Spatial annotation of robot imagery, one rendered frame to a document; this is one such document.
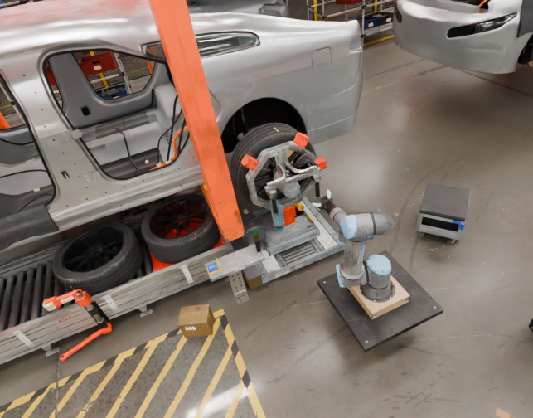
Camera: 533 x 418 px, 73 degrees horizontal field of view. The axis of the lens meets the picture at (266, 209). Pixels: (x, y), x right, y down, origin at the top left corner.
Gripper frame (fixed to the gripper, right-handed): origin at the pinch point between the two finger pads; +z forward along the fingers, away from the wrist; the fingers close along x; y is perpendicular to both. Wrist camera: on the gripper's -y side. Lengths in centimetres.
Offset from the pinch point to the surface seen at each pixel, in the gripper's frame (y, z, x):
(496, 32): 66, 84, 238
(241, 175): -33, 35, -33
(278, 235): 42, 39, -45
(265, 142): -41, 34, -4
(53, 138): -125, 73, -111
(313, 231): 63, 35, -19
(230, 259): 3, 12, -80
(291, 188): -11.5, 12.3, -11.6
